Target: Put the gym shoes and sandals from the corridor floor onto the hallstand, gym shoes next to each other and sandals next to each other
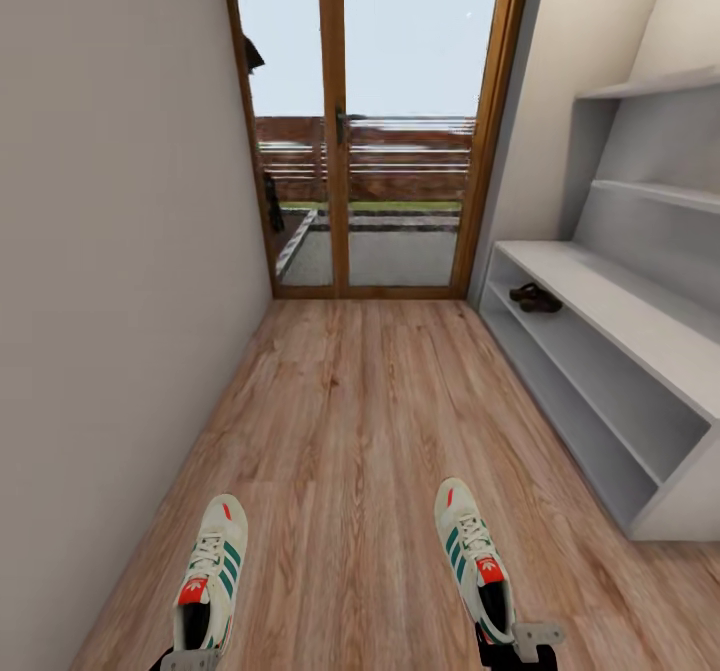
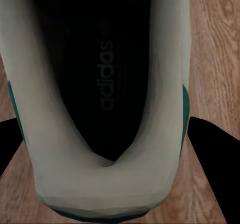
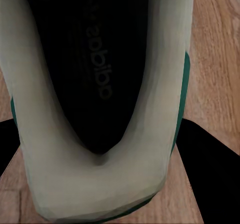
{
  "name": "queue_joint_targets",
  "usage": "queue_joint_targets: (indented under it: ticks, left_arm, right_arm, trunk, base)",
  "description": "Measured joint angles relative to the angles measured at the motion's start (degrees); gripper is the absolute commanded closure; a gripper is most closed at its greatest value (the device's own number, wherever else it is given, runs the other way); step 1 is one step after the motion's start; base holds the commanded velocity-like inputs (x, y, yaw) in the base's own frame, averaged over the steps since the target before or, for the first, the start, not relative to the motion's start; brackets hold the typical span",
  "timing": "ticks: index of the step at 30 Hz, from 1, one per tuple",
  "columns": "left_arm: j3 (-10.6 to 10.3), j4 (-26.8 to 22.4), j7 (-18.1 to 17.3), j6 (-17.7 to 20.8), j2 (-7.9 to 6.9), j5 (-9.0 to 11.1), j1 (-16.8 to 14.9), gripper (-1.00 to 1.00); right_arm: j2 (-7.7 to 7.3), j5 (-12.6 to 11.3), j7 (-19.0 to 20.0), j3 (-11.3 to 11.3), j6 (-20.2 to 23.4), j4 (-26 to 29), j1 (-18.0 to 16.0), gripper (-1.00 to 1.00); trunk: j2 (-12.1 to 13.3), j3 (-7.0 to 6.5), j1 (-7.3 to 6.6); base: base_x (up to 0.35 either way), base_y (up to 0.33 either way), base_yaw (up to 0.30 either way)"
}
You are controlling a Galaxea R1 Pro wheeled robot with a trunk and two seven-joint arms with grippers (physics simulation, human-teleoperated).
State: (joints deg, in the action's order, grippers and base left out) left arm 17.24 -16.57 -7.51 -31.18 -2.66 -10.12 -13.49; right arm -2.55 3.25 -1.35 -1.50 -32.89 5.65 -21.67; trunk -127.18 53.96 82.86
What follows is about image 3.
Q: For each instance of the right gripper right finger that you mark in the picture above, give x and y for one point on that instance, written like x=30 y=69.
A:
x=213 y=171

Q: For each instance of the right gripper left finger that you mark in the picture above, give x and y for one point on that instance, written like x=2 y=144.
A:
x=9 y=142

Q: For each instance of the gym shoe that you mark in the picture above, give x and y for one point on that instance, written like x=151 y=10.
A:
x=98 y=91

